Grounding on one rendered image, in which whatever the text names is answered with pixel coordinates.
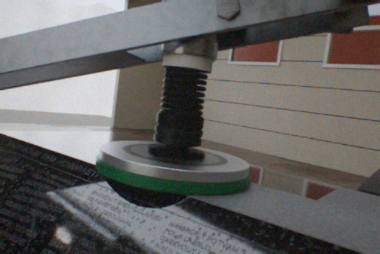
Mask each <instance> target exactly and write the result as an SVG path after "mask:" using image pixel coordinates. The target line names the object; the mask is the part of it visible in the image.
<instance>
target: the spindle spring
mask: <svg viewBox="0 0 380 254"><path fill-rule="evenodd" d="M165 70H166V72H165V73H164V76H165V77H166V78H165V79H164V80H163V82H164V83H165V85H163V89H164V91H163V92H162V94H163V96H164V97H162V98H161V100H162V101H163V102H162V103H160V106H161V107H162V108H167V109H160V110H159V112H165V113H170V114H178V115H188V116H194V117H197V116H201V115H203V112H202V111H200V110H202V109H204V106H203V105H201V104H202V103H204V100H202V99H201V98H198V97H205V94H204V93H201V92H196V93H195V92H188V91H173V90H172V89H175V90H191V91H205V90H206V87H201V86H194V85H181V84H172V83H183V84H196V85H206V84H207V81H205V80H198V79H207V74H198V73H193V72H186V71H199V72H203V73H207V71H202V70H198V69H195V68H183V67H177V66H166V67H165ZM174 70H179V71H174ZM173 76H181V77H194V78H198V79H187V78H179V77H173ZM171 96H179V97H171ZM183 97H195V99H192V98H183ZM169 102H186V103H194V105H184V104H176V103H169ZM170 108H175V109H191V110H194V111H180V110H173V109H170Z"/></svg>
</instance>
